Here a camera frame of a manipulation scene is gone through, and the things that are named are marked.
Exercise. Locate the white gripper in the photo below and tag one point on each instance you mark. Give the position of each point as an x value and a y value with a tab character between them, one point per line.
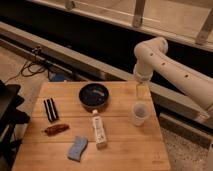
140	88

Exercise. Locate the wooden table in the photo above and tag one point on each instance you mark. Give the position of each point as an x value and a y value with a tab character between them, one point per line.
129	147

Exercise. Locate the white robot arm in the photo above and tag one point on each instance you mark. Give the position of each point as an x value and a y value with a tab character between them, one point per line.
151	56

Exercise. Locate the blue sponge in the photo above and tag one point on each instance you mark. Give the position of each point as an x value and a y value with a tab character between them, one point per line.
78	147

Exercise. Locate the brown sausage toy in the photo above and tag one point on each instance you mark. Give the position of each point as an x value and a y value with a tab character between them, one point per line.
55	129

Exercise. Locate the white ceramic cup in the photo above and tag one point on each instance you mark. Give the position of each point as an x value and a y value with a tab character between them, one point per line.
139	114

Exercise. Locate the dark blue ceramic bowl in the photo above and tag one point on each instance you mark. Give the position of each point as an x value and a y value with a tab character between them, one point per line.
94	96

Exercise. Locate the black chair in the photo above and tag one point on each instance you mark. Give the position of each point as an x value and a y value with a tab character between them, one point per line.
10	116

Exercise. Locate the blue object on floor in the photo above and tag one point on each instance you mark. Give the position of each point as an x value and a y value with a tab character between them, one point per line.
57	78

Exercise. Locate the black white striped object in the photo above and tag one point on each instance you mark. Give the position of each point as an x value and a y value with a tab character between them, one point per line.
51	111

